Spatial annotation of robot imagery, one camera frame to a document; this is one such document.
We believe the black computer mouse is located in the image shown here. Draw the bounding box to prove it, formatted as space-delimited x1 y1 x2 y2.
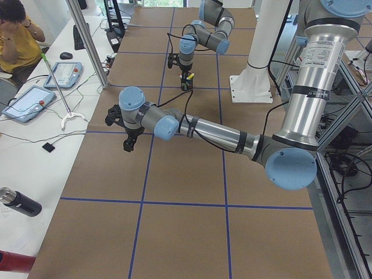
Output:
59 52 73 60

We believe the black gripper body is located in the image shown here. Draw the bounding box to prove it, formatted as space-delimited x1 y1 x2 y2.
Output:
180 66 192 76
124 127 143 143

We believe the black mesh pen cup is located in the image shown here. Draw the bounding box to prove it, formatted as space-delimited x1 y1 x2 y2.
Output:
181 78 193 91

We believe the teach pendant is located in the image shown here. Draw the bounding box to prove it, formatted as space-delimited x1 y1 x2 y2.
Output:
2 85 56 123
52 61 83 89

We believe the teach pendant near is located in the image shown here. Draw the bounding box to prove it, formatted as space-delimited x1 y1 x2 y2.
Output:
2 85 56 123

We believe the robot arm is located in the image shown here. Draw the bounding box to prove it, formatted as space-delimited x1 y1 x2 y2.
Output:
119 1 371 190
176 1 235 79

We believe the brown paper table cover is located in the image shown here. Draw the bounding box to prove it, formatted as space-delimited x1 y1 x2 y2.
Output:
30 8 332 278

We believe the red bottle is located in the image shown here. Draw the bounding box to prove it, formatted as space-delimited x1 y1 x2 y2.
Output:
1 251 36 273

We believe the white reacher stick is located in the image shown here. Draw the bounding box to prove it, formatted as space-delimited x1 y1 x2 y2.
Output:
41 53 88 131

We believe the grey aluminium frame post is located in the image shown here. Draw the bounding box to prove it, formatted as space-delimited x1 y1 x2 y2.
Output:
66 0 109 89

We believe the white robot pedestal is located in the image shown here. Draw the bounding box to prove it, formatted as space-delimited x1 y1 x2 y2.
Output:
230 0 292 103

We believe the black keyboard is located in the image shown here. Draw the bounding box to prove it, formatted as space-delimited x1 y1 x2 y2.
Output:
73 25 85 51

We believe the teach pendant far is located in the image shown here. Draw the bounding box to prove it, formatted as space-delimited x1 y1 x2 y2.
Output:
52 61 83 89

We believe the person in yellow shirt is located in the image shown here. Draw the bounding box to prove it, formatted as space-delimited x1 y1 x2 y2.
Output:
1 0 45 86

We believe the black thermos bottle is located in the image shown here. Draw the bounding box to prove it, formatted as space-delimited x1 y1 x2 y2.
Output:
1 187 42 217

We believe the small black square pad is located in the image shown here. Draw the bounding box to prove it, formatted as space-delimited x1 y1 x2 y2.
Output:
42 142 55 153

